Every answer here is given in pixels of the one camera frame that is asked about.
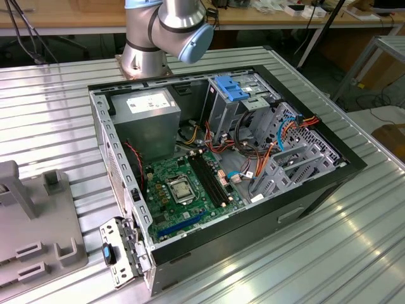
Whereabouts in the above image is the blue data wire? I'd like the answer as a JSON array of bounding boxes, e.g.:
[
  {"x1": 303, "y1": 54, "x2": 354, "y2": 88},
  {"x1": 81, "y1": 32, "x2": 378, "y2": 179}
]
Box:
[{"x1": 274, "y1": 114, "x2": 300, "y2": 151}]

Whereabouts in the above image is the orange red power wire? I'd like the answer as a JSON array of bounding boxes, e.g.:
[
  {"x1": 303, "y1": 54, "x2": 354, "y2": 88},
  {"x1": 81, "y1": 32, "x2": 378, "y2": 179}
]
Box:
[{"x1": 254, "y1": 115, "x2": 321, "y2": 178}]

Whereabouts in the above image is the grey perforated disk bay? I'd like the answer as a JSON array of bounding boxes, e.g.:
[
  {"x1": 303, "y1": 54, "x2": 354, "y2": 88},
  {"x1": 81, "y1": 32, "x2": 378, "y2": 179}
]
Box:
[{"x1": 246, "y1": 103, "x2": 347, "y2": 203}]

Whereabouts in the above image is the black RAM slot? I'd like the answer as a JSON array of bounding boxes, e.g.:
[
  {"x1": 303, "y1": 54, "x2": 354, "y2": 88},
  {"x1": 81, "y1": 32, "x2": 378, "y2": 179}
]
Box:
[
  {"x1": 196, "y1": 153, "x2": 231, "y2": 205},
  {"x1": 189, "y1": 155, "x2": 224, "y2": 208}
]

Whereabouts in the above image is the grey metal drive cage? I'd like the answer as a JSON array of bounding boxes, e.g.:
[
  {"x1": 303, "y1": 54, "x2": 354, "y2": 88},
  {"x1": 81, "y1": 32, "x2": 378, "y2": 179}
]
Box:
[{"x1": 201, "y1": 71, "x2": 282, "y2": 143}]

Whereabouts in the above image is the silver CPU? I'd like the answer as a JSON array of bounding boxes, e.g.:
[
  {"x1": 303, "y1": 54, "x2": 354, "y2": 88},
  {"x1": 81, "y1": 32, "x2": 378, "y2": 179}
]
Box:
[{"x1": 170, "y1": 182, "x2": 191, "y2": 201}]

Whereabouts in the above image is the grey power supply unit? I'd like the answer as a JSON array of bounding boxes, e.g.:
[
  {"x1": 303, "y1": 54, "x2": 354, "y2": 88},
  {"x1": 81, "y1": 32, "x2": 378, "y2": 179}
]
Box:
[{"x1": 109, "y1": 87, "x2": 182, "y2": 165}]

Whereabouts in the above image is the green motherboard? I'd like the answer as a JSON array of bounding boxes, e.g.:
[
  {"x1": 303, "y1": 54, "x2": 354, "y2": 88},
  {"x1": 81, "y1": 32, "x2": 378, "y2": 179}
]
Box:
[{"x1": 144, "y1": 148, "x2": 247, "y2": 243}]

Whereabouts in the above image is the blue expansion slot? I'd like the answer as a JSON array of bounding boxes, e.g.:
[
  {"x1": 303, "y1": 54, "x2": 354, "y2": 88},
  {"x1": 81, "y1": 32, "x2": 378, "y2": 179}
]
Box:
[{"x1": 156, "y1": 212, "x2": 206, "y2": 238}]

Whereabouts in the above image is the black open PC case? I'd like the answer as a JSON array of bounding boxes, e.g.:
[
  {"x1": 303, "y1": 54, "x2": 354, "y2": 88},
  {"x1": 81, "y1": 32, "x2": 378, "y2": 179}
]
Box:
[{"x1": 87, "y1": 64, "x2": 368, "y2": 298}]

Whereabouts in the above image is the black latch with blue button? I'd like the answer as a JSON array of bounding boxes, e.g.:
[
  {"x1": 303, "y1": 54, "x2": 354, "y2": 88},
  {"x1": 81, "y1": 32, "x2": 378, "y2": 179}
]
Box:
[{"x1": 101, "y1": 243, "x2": 117, "y2": 266}]

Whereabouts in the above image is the small white box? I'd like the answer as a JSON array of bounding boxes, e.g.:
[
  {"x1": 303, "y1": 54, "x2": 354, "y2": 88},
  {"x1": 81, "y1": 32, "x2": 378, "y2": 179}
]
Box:
[
  {"x1": 283, "y1": 3, "x2": 306, "y2": 16},
  {"x1": 302, "y1": 6, "x2": 327, "y2": 19}
]

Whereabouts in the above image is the grey parts rack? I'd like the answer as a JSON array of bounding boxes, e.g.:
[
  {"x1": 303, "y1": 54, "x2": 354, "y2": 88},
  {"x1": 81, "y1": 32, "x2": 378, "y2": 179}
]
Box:
[{"x1": 0, "y1": 160, "x2": 89, "y2": 286}]

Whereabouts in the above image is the brown cardboard box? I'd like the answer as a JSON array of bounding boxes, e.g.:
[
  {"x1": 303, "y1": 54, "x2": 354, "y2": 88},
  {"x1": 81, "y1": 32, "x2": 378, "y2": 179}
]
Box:
[{"x1": 371, "y1": 123, "x2": 405, "y2": 159}]

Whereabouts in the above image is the wooden workbench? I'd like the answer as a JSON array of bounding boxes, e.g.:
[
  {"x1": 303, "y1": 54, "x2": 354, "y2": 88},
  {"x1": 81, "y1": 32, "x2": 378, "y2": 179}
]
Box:
[{"x1": 0, "y1": 0, "x2": 405, "y2": 69}]

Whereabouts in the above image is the orange wire bundle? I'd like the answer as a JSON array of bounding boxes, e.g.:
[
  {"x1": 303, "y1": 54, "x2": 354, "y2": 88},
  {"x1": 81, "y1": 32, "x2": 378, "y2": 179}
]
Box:
[{"x1": 204, "y1": 122, "x2": 237, "y2": 155}]

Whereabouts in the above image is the yellow black wire bundle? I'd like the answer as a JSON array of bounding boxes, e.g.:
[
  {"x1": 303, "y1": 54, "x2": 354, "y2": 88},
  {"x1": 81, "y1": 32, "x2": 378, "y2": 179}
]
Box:
[{"x1": 177, "y1": 125, "x2": 200, "y2": 146}]

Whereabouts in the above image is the black case fan red wire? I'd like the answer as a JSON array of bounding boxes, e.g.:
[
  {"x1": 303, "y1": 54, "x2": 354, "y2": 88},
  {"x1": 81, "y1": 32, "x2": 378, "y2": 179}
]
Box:
[{"x1": 123, "y1": 139, "x2": 148, "y2": 191}]

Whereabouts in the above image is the blue plastic drive bracket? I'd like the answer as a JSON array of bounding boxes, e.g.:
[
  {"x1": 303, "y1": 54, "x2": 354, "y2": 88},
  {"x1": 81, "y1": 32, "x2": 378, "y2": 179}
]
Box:
[{"x1": 214, "y1": 75, "x2": 251, "y2": 103}]

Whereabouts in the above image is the silver slot retention bracket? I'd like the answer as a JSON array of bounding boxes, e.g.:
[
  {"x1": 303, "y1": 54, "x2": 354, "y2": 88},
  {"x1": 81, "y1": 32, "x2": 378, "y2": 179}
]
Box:
[{"x1": 99, "y1": 217, "x2": 153, "y2": 289}]

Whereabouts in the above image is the aluminium profile frame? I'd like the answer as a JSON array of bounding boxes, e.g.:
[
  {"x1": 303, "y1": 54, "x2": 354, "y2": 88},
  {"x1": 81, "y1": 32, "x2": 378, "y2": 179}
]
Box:
[{"x1": 333, "y1": 34, "x2": 405, "y2": 102}]

